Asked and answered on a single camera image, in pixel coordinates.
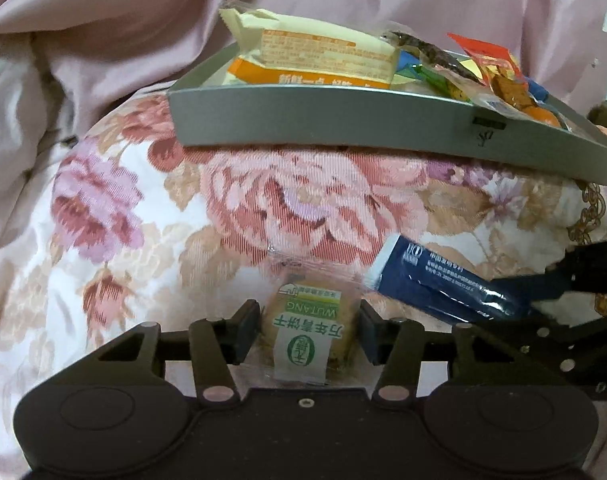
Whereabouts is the red clear snack packet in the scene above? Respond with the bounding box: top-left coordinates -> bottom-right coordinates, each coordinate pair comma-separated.
446,32 -> 539,111

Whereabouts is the pink satin curtain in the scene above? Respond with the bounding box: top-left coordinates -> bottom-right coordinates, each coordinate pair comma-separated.
0,0 -> 607,122

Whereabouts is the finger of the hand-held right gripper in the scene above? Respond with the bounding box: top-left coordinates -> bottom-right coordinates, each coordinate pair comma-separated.
483,241 -> 607,311
483,310 -> 607,373

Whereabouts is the grey tray box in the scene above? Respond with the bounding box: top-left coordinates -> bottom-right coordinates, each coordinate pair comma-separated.
166,40 -> 607,186

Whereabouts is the blue stick packet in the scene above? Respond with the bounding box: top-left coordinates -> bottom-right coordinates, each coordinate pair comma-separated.
364,232 -> 534,324

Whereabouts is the small sausage packet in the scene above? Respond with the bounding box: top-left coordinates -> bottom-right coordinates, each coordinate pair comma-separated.
476,92 -> 567,131

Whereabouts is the dark dried snack packet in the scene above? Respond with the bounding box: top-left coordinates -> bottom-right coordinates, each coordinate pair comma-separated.
381,30 -> 485,86

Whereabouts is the green label cookie packet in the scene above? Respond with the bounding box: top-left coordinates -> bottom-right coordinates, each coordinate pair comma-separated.
256,257 -> 362,387

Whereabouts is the pale pink quilt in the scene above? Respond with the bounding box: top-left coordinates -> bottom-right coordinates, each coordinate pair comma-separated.
0,35 -> 174,271

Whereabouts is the green candy wrapper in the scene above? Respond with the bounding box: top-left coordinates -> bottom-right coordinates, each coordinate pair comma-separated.
406,60 -> 457,96

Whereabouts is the cream bread packet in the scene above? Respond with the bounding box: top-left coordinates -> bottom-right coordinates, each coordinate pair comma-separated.
218,6 -> 402,92

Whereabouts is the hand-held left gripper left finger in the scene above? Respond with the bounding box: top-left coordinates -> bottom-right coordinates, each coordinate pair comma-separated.
58,300 -> 260,408

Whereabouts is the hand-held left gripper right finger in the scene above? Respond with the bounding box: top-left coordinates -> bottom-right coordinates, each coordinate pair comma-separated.
359,300 -> 554,408

